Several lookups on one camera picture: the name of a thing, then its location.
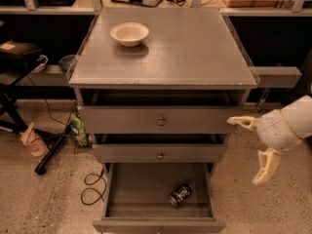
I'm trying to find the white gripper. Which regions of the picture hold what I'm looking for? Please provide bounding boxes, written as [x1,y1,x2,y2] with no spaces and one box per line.
[226,109,301,185]

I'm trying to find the blue pepsi can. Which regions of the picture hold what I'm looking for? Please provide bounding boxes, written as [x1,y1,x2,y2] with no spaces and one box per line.
[169,183,193,208]

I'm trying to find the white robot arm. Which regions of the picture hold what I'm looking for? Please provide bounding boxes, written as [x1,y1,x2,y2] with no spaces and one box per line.
[227,96,312,185]

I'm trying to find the brass top drawer knob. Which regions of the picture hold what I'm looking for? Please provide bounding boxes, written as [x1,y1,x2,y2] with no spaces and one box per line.
[158,118,167,126]

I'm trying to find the brass drawer knob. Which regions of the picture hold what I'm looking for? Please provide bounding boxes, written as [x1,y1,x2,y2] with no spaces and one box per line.
[158,118,167,126]
[157,152,164,160]

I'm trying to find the brass middle drawer knob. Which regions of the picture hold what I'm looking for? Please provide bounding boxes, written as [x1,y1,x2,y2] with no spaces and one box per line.
[157,152,164,160]

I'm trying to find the grey middle drawer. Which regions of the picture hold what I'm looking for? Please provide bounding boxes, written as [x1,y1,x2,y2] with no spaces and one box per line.
[93,134,227,163]

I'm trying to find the grey drawer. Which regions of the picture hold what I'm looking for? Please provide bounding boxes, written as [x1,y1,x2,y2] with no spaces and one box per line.
[93,134,227,163]
[93,163,225,234]
[78,91,241,134]

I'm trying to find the grey drawer cabinet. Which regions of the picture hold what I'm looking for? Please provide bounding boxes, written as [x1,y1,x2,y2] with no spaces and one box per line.
[65,6,261,180]

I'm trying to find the grey top drawer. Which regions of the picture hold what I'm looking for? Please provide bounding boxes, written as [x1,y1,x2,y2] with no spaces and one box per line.
[78,91,241,134]

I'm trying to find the grey bottom drawer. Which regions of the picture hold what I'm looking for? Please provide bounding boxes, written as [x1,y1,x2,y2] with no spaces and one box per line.
[93,163,225,234]

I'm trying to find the white paper bowl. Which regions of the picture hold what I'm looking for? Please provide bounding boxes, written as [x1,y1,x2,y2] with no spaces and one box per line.
[110,22,149,47]

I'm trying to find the green chip bag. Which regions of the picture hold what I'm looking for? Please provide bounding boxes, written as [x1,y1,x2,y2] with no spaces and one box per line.
[70,113,92,147]

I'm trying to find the black stand leg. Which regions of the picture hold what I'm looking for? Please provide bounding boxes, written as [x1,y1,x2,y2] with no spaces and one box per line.
[34,126,70,176]

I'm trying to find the dark blue bowl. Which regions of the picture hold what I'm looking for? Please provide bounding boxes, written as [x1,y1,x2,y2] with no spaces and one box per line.
[58,55,76,72]

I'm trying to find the pink plastic bag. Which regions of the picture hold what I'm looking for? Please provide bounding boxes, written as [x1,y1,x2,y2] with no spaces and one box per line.
[20,122,48,161]

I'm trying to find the white cup on shelf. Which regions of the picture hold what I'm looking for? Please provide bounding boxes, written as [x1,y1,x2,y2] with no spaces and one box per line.
[32,55,48,73]

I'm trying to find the black floor cable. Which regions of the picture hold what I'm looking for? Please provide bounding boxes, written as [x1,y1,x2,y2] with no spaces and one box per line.
[79,168,107,207]

